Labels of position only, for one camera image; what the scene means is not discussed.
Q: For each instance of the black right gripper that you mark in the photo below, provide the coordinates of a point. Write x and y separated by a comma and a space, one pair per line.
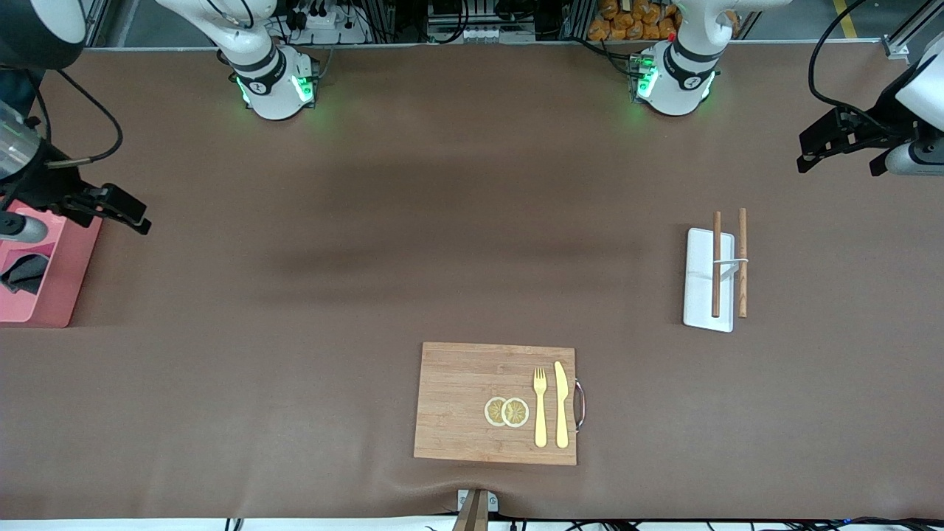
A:
46, 186

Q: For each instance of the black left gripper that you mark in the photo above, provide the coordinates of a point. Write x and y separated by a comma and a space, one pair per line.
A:
875, 124

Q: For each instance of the pink and grey cloth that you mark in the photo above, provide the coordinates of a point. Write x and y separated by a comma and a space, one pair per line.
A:
26, 273

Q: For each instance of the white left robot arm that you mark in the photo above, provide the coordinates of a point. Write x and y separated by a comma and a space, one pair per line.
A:
675, 81

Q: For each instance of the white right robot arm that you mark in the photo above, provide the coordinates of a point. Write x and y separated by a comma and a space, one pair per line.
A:
273, 88

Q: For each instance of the pink plastic bin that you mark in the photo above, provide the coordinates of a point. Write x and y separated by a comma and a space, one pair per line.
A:
66, 280

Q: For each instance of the brown wooden chopstick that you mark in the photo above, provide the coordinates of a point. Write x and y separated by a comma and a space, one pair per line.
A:
716, 295
743, 295

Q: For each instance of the white chopstick rest tray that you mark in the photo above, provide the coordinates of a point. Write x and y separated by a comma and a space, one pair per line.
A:
697, 287

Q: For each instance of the orange snack bags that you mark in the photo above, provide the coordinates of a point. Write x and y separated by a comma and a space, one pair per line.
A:
627, 26

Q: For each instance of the white power strip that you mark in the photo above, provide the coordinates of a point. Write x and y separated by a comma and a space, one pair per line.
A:
332, 22

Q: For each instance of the gold knife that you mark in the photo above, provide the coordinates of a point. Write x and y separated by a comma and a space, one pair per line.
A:
562, 413

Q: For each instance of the gold fork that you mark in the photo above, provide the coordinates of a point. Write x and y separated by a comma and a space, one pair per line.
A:
540, 420

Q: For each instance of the lemon slice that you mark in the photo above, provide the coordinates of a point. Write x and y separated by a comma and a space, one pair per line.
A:
516, 413

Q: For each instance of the aluminium frame post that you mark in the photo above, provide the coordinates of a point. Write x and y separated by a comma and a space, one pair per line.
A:
914, 26

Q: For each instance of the table edge clamp bracket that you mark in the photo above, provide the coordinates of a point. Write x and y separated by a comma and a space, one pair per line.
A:
493, 503

